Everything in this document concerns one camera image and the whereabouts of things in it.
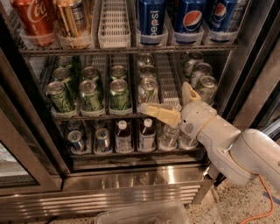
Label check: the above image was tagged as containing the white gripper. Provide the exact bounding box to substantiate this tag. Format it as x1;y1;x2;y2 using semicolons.
140;81;217;138

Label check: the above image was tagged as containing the white 7up can front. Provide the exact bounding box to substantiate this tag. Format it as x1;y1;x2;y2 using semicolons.
137;77;158;105

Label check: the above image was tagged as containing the white 7up can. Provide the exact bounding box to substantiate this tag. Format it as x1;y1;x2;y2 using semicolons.
139;65;156;79
136;53;154;67
137;77;158;105

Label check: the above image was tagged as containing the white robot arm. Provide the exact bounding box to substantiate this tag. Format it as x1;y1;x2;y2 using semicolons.
140;83;280;190

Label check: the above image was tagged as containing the white diet can front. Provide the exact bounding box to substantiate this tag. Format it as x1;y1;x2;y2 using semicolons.
195;75;217;105

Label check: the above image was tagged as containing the white diet can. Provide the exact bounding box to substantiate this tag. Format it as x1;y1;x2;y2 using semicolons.
195;75;217;105
180;51;204;77
190;62;213;88

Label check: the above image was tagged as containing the white diet can middle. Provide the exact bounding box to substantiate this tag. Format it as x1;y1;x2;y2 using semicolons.
190;62;213;88

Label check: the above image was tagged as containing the white 7up can middle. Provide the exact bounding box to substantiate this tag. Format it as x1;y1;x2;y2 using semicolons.
139;65;156;79

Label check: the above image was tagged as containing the white diet can back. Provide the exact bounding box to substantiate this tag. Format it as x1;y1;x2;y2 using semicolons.
180;51;204;77

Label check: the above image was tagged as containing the white 7up can back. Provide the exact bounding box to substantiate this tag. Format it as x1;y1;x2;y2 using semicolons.
136;53;154;67

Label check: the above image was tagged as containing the green can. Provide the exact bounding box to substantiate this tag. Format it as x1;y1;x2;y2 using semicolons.
46;81;75;113
81;66;102;85
110;66;127;81
79;80;103;112
52;67;77;100
110;80;130;110
57;56;74;70

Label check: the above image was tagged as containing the silver blue can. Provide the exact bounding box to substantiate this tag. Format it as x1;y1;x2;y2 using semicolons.
67;120;82;131
95;128;111;153
67;130;85;151

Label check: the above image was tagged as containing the blue Pepsi can middle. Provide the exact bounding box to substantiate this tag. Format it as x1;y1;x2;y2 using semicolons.
173;0;205;45

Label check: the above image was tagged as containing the blue pepsi can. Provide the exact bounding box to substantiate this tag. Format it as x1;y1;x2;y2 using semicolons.
206;0;248;43
137;0;166;46
173;0;205;45

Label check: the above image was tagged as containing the blue Pepsi can left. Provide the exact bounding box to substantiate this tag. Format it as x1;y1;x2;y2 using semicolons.
137;0;166;46

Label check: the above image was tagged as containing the blue Pepsi can right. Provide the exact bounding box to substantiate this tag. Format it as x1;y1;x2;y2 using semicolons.
206;0;248;43

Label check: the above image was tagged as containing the silver blue can back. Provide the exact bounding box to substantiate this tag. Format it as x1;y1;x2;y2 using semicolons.
67;120;82;131

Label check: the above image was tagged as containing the stainless steel fridge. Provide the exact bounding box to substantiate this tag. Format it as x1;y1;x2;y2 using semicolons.
0;0;280;221

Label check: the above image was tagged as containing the silver blue can front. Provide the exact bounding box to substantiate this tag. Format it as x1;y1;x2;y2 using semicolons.
67;130;85;151

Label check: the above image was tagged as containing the green can left middle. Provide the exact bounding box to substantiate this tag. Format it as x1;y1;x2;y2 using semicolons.
52;67;77;100

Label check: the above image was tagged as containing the green can left back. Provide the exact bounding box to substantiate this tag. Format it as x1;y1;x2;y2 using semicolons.
57;56;74;70

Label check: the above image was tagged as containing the green can front left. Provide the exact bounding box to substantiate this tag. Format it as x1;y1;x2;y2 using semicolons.
46;81;75;113

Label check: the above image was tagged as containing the gold soda can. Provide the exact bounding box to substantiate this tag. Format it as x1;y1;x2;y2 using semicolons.
56;0;90;49

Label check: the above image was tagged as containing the red Coca-Cola can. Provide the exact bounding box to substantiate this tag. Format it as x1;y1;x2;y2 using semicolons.
10;0;56;46

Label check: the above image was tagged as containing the clear water bottle left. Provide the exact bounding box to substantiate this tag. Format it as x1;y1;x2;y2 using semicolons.
159;124;179;151

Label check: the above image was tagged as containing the clear water bottle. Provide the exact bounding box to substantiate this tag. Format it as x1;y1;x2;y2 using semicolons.
159;124;179;151
178;133;198;150

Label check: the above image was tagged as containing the clear water bottle right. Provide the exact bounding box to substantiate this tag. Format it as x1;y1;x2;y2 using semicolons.
178;133;198;150

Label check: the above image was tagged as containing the empty white middle tray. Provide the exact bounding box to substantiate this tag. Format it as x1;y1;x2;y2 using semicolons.
153;53;182;111

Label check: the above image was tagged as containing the brown tea bottle right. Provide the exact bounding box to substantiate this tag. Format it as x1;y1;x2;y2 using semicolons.
138;118;156;152

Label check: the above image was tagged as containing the brown tea bottle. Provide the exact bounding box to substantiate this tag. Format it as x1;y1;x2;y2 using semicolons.
138;118;156;152
115;120;132;153

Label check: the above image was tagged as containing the brown tea bottle left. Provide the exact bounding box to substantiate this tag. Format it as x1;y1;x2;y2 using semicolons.
115;120;132;153

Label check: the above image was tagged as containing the clear plastic bin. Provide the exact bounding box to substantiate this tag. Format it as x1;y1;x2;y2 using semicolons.
94;199;189;224

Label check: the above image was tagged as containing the orange power cable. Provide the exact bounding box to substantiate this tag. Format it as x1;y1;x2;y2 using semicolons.
239;174;276;224

